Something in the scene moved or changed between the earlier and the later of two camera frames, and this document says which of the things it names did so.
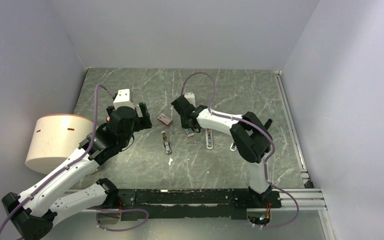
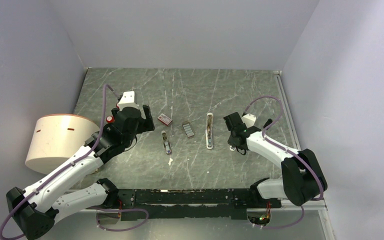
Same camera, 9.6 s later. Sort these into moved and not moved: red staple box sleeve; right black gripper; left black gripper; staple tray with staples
Moved: right black gripper
Not moved: staple tray with staples; red staple box sleeve; left black gripper
